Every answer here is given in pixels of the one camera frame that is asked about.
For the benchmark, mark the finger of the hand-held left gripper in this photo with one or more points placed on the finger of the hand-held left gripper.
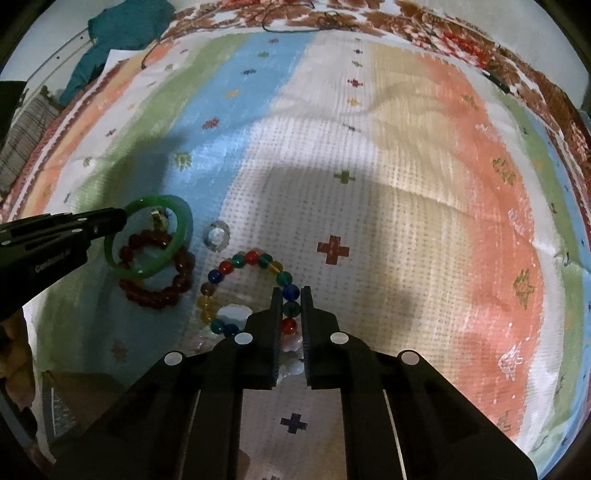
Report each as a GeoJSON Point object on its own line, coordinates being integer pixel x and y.
{"type": "Point", "coordinates": [99, 221]}

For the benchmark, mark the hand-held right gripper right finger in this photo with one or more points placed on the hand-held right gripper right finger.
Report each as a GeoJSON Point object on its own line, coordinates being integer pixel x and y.
{"type": "Point", "coordinates": [305, 318]}

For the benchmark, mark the striped pastel blanket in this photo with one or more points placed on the striped pastel blanket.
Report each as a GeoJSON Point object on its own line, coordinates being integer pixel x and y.
{"type": "Point", "coordinates": [392, 184]}

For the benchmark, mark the small black object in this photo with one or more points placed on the small black object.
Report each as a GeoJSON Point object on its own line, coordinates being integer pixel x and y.
{"type": "Point", "coordinates": [498, 79]}

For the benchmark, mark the teal cloth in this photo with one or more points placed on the teal cloth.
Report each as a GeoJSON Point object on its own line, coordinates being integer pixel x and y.
{"type": "Point", "coordinates": [129, 23]}

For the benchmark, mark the grey striped cloth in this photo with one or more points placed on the grey striped cloth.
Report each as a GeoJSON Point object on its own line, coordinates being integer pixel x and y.
{"type": "Point", "coordinates": [27, 134]}

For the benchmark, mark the green jade bangle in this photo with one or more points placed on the green jade bangle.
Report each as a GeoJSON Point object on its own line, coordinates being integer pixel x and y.
{"type": "Point", "coordinates": [181, 230]}

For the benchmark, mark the brown cardboard box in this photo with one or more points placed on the brown cardboard box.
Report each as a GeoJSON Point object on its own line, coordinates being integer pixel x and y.
{"type": "Point", "coordinates": [78, 392]}

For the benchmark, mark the small gold charm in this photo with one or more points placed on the small gold charm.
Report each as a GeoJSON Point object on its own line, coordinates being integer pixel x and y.
{"type": "Point", "coordinates": [159, 218]}

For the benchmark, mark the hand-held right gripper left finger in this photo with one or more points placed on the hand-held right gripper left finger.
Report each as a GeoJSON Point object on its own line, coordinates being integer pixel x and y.
{"type": "Point", "coordinates": [278, 318]}

